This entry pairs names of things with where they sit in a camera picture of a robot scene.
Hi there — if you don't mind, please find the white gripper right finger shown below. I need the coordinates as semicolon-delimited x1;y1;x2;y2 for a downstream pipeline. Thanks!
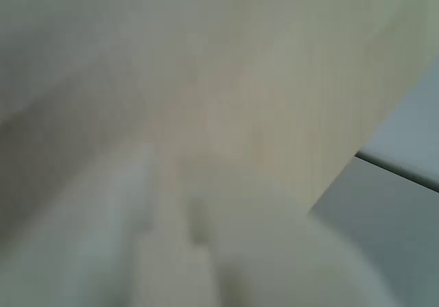
219;214;388;307

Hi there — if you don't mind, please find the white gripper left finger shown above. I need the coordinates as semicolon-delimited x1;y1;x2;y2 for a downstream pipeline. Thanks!
20;145;179;307

